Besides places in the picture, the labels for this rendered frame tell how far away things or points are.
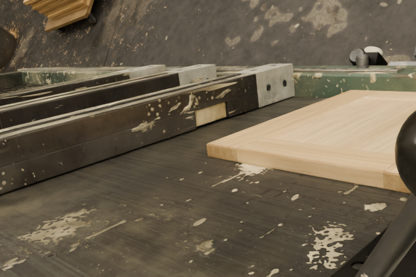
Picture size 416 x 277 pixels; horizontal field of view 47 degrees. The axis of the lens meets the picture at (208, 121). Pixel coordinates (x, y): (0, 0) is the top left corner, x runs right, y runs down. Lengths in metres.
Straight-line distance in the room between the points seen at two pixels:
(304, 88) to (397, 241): 0.86
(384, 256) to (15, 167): 0.53
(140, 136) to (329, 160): 0.32
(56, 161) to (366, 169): 0.40
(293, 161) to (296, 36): 1.83
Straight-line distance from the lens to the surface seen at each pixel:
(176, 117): 0.79
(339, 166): 0.54
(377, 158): 0.56
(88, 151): 0.70
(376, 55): 1.17
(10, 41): 5.01
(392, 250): 0.19
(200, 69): 1.14
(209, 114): 0.85
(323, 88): 1.01
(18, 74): 2.12
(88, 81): 1.18
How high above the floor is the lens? 1.68
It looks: 43 degrees down
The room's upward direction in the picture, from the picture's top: 60 degrees counter-clockwise
